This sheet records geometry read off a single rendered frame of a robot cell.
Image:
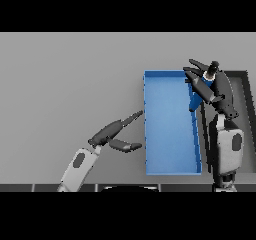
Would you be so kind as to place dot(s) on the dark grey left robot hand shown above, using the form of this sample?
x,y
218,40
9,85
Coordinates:
x,y
108,132

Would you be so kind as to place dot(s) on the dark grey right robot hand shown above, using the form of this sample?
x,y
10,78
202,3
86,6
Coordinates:
x,y
218,90

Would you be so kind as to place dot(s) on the blue pipe with dark end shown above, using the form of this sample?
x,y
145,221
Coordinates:
x,y
203,85

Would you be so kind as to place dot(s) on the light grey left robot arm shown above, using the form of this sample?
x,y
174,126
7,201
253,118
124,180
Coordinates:
x,y
77,167

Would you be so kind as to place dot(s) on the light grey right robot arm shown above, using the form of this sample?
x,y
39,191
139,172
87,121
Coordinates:
x,y
227,150

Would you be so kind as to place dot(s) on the dark grey bin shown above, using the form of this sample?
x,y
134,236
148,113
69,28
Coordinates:
x,y
245,117

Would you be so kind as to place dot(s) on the blue bin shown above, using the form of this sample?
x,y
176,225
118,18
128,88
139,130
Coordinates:
x,y
171,124

